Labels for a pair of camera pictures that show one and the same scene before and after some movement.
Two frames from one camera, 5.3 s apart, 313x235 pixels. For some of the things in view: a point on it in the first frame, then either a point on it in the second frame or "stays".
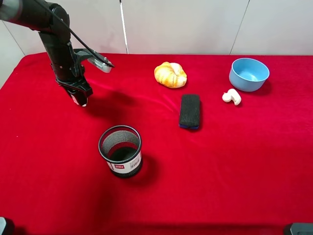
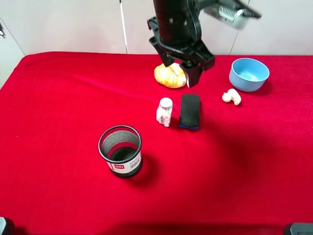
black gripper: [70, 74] -> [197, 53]
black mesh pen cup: [120, 146] stays
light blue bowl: [248, 75] stays
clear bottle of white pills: [75, 101] -> [164, 111]
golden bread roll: [171, 75] stays
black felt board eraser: [190, 111] stays
